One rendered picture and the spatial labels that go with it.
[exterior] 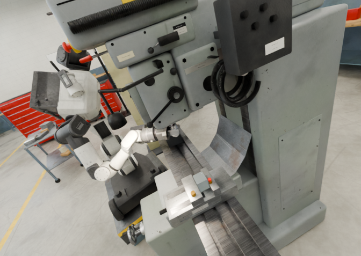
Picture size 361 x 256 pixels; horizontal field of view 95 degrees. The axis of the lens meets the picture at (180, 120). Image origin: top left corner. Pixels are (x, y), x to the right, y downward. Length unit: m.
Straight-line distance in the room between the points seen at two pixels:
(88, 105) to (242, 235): 0.97
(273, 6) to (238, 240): 0.81
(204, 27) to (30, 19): 9.87
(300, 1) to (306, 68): 0.30
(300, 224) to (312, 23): 1.35
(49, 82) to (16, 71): 9.67
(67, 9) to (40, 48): 9.66
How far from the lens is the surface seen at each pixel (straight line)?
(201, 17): 0.76
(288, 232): 1.68
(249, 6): 0.55
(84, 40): 0.67
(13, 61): 10.76
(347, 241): 1.96
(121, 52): 0.67
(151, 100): 0.73
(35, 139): 3.72
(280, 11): 0.61
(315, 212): 1.78
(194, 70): 0.74
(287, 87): 0.92
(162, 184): 1.21
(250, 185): 1.25
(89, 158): 1.04
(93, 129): 1.44
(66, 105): 1.07
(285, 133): 1.05
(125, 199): 1.68
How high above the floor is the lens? 1.70
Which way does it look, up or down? 28 degrees down
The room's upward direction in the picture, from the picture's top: 20 degrees counter-clockwise
